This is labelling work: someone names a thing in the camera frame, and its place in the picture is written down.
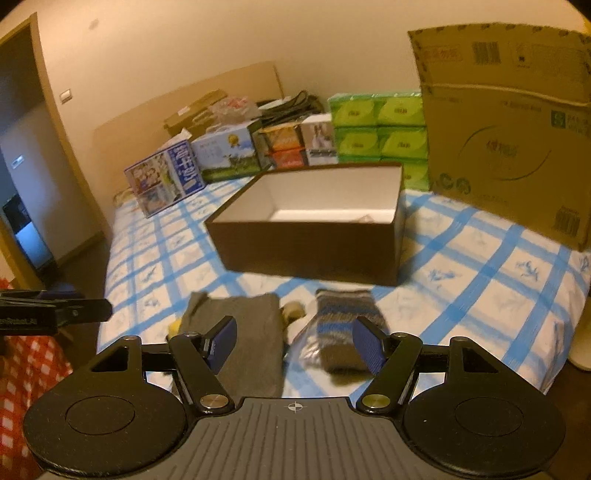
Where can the blue checkered bed sheet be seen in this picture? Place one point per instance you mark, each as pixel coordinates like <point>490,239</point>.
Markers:
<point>461,277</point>

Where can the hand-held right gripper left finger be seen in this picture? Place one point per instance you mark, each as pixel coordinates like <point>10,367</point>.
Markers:
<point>224,341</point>

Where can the stack of green tissue packs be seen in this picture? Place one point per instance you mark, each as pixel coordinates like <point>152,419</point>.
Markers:
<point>378,124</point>

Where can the wooden door frame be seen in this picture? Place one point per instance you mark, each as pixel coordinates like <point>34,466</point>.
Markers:
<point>55,138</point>

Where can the wall light switch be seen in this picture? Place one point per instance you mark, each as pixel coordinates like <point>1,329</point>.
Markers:
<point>66,95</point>

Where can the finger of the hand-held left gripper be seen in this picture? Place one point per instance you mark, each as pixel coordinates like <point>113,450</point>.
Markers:
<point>85,310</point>
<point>55,294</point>

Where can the red checkered cloth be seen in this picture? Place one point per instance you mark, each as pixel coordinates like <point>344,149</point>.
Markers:
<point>23,369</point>

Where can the brown cardboard box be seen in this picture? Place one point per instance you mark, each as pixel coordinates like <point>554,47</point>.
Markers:
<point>304,249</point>

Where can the flat cardboard box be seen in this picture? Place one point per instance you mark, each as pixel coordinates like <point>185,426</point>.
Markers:
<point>191,115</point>

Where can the blue printed milk carton box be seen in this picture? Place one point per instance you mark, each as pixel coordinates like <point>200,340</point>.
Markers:
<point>161,177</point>

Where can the small beige plush toy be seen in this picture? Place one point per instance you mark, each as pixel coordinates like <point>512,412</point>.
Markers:
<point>294,311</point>

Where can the large cardboard carton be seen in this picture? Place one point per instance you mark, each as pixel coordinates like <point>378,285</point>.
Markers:
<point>503,152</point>

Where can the green white milk box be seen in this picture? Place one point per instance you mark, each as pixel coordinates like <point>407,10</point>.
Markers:
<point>226,152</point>

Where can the crumpled plastic bag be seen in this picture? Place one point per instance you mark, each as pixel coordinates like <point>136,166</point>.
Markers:
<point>233,110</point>

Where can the white picture box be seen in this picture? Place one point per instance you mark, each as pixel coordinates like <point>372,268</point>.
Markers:
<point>318,138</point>

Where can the orange black box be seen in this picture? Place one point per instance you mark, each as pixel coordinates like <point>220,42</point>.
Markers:
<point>288,159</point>
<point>284,137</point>

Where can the clear plastic packet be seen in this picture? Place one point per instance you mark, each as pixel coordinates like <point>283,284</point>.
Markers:
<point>307,350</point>

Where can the grey blue towel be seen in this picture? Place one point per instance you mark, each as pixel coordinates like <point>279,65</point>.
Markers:
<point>251,332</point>

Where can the yellow plastic wrapper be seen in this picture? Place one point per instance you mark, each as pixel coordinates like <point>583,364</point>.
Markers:
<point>123,197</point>

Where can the beige wooden headboard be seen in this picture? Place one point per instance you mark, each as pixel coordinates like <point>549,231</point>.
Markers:
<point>138,120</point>

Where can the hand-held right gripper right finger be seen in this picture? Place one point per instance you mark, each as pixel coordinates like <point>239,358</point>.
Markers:
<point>369,344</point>

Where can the striped knit sock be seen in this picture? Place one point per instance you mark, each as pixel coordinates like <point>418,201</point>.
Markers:
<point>339,318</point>

